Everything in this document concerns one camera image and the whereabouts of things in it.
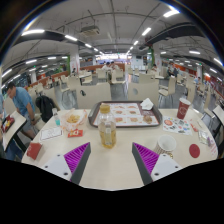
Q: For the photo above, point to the clear bottle with yellow drink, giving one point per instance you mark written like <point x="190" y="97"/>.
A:
<point x="107" y="133"/>

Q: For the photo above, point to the printed paper sheet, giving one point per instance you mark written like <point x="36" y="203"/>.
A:
<point x="176" y="125"/>

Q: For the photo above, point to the white paper receipt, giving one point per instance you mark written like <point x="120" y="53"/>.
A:
<point x="51" y="133"/>

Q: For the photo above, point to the brown tray with paper liner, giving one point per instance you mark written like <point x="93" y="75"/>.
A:
<point x="133" y="114"/>

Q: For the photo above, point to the small red wallet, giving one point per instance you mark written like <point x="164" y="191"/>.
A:
<point x="34" y="150"/>

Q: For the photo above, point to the red paper cup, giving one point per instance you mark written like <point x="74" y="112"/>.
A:
<point x="183" y="109"/>

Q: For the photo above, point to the clear plastic wrapper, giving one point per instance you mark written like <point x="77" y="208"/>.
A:
<point x="205" y="137"/>

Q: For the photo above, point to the small red white packet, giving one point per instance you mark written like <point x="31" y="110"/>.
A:
<point x="194" y="127"/>

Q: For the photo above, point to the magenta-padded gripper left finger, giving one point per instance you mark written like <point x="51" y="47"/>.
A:
<point x="60" y="165"/>

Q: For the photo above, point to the small clear water bottle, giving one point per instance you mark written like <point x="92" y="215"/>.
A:
<point x="56" y="118"/>

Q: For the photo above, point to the beige side table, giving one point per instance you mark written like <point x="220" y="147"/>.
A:
<point x="219" y="115"/>
<point x="16" y="128"/>

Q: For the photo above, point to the red food tray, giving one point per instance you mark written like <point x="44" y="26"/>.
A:
<point x="8" y="123"/>

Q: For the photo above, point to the person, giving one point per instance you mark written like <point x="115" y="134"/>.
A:
<point x="21" y="101"/>

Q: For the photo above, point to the group of beige chairs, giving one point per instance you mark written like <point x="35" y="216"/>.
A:
<point x="95" y="95"/>

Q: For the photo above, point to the red sauce packet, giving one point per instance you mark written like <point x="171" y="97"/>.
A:
<point x="75" y="133"/>

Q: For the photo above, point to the group of ceiling lights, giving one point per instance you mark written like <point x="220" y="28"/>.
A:
<point x="33" y="32"/>

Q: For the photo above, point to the ceiling air conditioner unit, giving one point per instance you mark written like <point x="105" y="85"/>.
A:
<point x="90" y="31"/>

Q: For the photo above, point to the white napkin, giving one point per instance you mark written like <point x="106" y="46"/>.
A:
<point x="146" y="104"/>

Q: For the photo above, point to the flat round red coaster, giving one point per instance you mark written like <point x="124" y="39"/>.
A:
<point x="194" y="151"/>

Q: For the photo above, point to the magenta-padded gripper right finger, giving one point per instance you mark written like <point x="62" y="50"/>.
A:
<point x="163" y="165"/>

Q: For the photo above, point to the clear plastic food bag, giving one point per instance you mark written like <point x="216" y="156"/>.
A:
<point x="73" y="119"/>

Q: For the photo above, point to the black backpack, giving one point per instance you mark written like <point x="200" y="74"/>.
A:
<point x="45" y="108"/>

